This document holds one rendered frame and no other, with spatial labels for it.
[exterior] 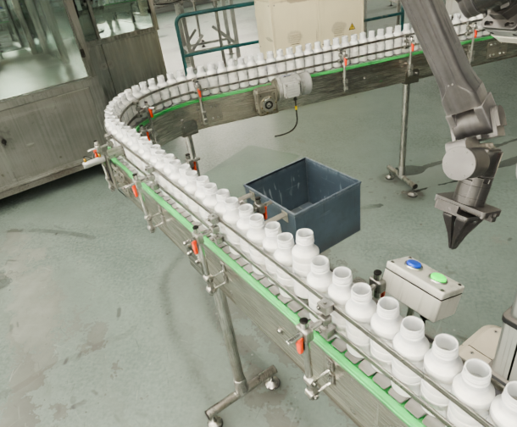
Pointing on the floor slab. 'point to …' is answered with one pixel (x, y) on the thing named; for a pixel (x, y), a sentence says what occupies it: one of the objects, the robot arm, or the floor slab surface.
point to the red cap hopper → (202, 35)
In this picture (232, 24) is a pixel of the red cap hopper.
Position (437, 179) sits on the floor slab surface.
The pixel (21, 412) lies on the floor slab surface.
